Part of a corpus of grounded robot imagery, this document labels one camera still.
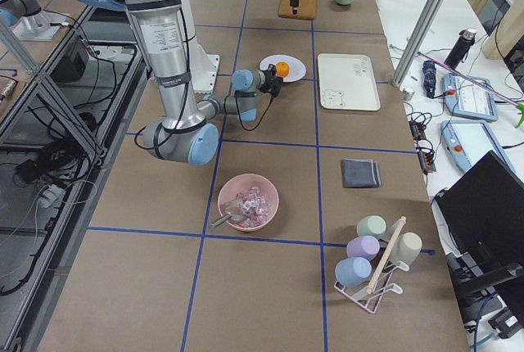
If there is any grey folded cloth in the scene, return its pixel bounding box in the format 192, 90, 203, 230
341, 159, 382, 188

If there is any wooden tray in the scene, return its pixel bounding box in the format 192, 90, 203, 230
278, 0, 318, 20

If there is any green cup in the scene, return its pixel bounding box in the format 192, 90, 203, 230
356, 214, 386, 238

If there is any purple reacher stick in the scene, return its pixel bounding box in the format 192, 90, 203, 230
417, 52, 524, 129

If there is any upper teach pendant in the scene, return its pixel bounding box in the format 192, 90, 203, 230
442, 73, 499, 122

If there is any blue cup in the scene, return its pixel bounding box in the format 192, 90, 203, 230
335, 257, 373, 287

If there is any metal scoop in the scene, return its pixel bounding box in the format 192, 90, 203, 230
209, 200, 246, 229

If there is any black water bottle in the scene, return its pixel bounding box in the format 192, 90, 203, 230
444, 28, 477, 70

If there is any white wire cup rack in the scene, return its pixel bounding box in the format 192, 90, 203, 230
334, 216, 409, 314

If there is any black laptop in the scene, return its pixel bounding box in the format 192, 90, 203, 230
434, 149, 524, 263

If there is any aluminium frame post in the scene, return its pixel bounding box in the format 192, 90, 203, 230
391, 0, 444, 88

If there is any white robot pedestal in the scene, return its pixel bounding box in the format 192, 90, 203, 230
178, 0, 220, 94

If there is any purple cup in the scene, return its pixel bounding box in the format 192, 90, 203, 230
346, 235, 380, 261

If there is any white round plate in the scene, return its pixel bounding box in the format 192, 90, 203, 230
260, 54, 307, 83

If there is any lower teach pendant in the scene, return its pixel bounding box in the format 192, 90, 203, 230
440, 120, 515, 173

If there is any orange fruit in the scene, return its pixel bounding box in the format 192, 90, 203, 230
275, 61, 290, 78

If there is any teach pendant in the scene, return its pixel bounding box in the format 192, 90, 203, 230
442, 73, 499, 122
440, 120, 515, 173

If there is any beige cup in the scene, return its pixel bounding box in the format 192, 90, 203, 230
389, 232, 422, 266

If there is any folded navy umbrella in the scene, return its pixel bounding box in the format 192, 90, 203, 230
422, 60, 436, 98

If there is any cream bear tray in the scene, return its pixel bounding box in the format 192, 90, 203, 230
317, 53, 381, 112

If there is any pink bowl with ice cubes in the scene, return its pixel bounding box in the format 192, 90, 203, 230
217, 174, 279, 232

